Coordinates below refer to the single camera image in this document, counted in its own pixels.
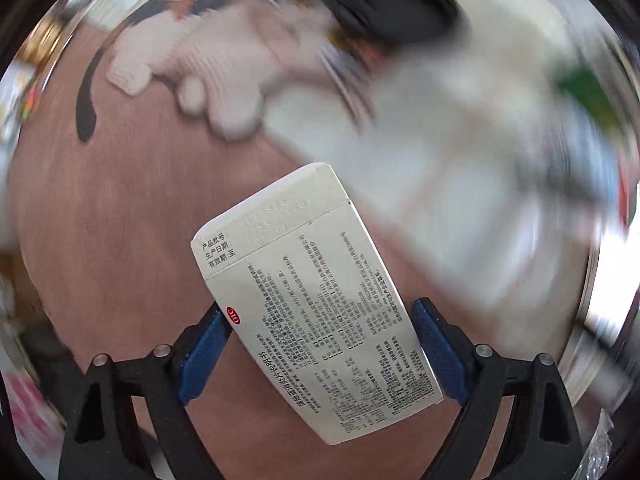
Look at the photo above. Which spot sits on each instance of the pink and white packet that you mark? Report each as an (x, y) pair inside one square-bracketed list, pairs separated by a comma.
[(32, 415)]

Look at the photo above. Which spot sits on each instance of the dark round object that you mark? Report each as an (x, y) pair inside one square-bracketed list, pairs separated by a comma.
[(395, 5)]

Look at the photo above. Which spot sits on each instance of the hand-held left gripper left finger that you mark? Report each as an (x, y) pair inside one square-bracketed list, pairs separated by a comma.
[(202, 355)]

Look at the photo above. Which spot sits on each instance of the clear plastic wrapper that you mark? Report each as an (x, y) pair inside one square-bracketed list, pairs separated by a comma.
[(597, 445)]

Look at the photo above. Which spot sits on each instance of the white printed medicine box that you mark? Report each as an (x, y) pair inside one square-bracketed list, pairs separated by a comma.
[(320, 300)]

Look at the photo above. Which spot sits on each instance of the brown cat print mat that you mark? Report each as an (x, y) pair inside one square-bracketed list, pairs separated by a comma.
[(125, 210)]

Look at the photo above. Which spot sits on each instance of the blurred white box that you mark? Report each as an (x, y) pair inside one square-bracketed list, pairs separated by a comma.
[(450, 160)]

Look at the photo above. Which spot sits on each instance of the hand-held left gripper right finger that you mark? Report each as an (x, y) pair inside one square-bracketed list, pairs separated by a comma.
[(440, 350)]

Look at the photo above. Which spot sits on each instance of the green packet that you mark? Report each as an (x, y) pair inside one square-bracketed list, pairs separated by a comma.
[(587, 92)]

